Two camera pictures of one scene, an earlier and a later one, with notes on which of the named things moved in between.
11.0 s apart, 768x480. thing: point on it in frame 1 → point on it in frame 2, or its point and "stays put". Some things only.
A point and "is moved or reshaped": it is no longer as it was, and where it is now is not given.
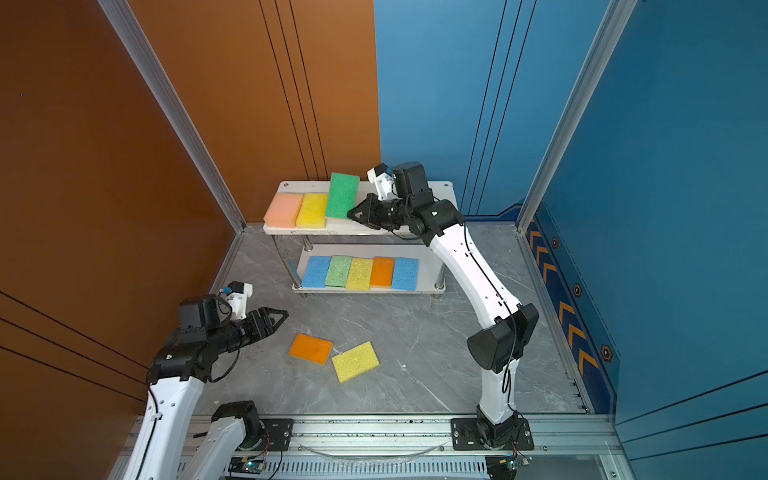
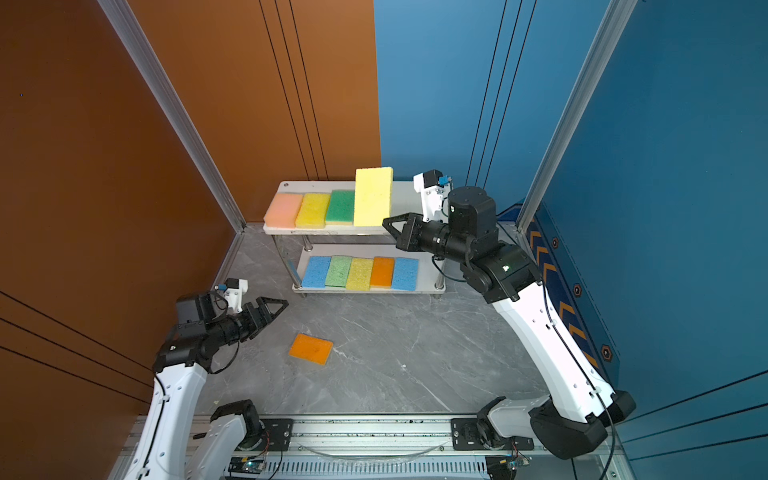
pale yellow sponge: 355,361 is moved or reshaped
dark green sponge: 342,194 is moved or reshaped
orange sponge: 311,349 stays put
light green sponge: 338,271 stays put
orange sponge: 382,272 stays put
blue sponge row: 405,274 stays put
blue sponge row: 316,272 stays put
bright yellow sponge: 313,211 stays put
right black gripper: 371,205 → 413,227
